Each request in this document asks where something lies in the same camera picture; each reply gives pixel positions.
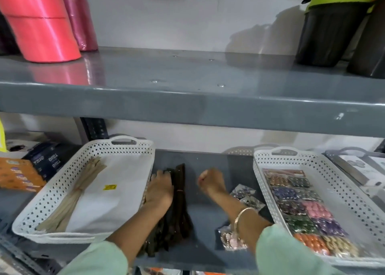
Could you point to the person's left fingers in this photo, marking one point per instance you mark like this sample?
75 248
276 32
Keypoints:
161 174

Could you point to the stack of magenta ribbon rolls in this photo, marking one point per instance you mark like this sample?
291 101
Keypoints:
81 16

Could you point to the black bin with orange lid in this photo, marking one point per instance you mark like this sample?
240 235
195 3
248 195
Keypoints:
368 43

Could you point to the person's right mint green sleeve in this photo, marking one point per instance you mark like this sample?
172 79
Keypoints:
285 253

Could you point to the grey perforated plastic basket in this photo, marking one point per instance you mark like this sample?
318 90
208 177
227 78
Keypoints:
346 154

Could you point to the gold bangle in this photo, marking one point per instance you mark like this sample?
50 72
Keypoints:
240 216

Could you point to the yellow plastic item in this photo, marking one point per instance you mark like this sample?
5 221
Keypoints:
2 139

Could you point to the white cardboard box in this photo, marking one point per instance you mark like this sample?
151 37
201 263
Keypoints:
364 169

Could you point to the bundle of dark brown zippers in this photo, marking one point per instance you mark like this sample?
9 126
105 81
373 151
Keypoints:
180 205

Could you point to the person's left hand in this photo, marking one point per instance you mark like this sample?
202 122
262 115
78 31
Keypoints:
159 190

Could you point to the small yellow sticker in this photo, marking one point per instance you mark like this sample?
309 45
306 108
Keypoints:
109 187

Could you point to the person's mint green sleeve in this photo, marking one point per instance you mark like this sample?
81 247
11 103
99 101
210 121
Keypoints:
285 253
96 259

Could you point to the person's right hand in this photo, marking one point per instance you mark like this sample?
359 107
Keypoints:
213 183

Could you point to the packet of multicoloured buttons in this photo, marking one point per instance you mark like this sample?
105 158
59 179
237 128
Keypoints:
306 208

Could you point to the black bin with green lid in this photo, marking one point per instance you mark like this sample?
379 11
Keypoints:
327 28

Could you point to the stack of dark blue boxes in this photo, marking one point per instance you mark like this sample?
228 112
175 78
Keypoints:
48 160

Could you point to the white perforated plastic basket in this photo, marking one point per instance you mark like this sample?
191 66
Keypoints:
60 193
355 199

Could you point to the person's right forearm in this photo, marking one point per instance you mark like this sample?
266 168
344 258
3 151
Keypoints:
240 214

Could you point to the clear packet of dark buttons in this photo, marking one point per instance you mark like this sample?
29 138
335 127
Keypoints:
245 193

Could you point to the person's left mint green sleeve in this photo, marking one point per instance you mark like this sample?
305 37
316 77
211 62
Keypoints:
96 259

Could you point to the grey metal shelf board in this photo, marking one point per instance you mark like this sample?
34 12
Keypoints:
207 211
192 88

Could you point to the stack of orange boxes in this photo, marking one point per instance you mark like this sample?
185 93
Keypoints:
19 174

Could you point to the person's left forearm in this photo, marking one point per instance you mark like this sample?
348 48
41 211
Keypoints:
141 226

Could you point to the stack of red ribbon rolls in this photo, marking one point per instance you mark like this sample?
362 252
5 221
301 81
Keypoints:
42 22

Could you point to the clear packet of pink buttons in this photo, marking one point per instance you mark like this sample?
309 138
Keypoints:
228 238

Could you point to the person's right fingers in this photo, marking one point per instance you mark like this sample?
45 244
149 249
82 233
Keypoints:
204 180

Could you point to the bundle of beige zippers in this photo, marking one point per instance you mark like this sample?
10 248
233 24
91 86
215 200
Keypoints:
75 193

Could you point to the dark slotted shelf upright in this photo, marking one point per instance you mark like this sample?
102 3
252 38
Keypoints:
94 130

